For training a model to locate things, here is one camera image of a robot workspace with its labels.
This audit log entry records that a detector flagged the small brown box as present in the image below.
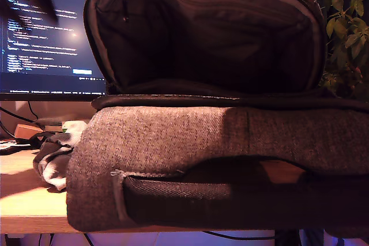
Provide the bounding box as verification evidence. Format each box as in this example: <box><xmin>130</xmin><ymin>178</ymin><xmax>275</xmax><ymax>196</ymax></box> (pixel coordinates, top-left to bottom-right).
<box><xmin>14</xmin><ymin>124</ymin><xmax>44</xmax><ymax>141</ymax></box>

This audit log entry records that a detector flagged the grey fabric backpack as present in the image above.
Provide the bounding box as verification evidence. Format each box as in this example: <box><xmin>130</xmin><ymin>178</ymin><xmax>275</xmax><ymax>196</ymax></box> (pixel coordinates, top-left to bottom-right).
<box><xmin>65</xmin><ymin>0</ymin><xmax>369</xmax><ymax>239</ymax></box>

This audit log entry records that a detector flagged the black cable under table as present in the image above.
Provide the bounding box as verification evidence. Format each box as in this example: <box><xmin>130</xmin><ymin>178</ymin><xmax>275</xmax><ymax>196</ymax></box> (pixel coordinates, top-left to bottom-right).
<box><xmin>201</xmin><ymin>230</ymin><xmax>278</xmax><ymax>241</ymax></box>

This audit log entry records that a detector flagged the green leafy houseplant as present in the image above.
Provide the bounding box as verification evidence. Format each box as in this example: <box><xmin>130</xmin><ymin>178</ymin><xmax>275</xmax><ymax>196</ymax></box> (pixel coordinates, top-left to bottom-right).
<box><xmin>312</xmin><ymin>0</ymin><xmax>369</xmax><ymax>101</ymax></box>

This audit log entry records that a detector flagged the grey pair of socks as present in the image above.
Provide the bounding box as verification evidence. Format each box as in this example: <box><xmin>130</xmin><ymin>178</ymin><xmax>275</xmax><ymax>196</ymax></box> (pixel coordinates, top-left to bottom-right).
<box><xmin>32</xmin><ymin>120</ymin><xmax>89</xmax><ymax>192</ymax></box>

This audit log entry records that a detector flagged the black keyboard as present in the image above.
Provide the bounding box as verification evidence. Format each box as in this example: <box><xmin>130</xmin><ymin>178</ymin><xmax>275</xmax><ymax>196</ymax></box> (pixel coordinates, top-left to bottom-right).
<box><xmin>0</xmin><ymin>138</ymin><xmax>39</xmax><ymax>155</ymax></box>

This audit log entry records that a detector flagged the monitor with dark code screen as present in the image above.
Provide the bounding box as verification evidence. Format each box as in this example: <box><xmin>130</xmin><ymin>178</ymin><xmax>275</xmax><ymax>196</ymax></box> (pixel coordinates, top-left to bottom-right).
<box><xmin>0</xmin><ymin>0</ymin><xmax>108</xmax><ymax>103</ymax></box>

